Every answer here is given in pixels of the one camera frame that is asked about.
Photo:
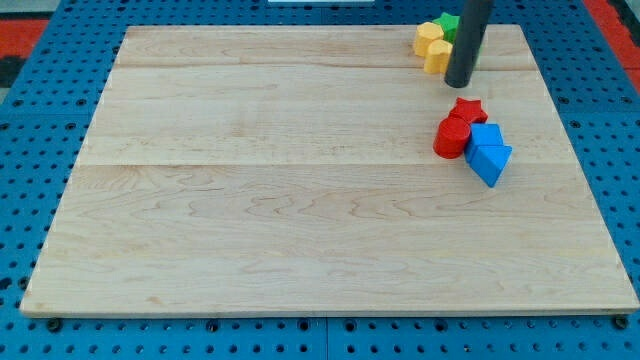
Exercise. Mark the yellow heart block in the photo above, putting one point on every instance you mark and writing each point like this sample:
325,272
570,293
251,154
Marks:
437,57

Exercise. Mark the light wooden board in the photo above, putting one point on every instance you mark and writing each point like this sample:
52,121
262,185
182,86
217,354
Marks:
289,171

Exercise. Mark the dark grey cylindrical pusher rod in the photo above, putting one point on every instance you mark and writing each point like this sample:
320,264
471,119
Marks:
469,36

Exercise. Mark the red star block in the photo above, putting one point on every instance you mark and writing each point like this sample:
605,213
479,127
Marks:
471,111

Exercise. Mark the red cylinder block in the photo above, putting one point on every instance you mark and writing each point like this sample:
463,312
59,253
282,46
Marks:
452,135

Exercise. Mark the blue cube block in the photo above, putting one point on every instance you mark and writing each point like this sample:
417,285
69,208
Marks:
482,134

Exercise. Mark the yellow hexagon block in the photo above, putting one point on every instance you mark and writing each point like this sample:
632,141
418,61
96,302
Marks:
425,34

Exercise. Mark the green star block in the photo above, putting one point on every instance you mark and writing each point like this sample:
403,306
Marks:
449,25

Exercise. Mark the blue triangular prism block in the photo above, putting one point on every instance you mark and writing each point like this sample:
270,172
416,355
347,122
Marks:
489,162

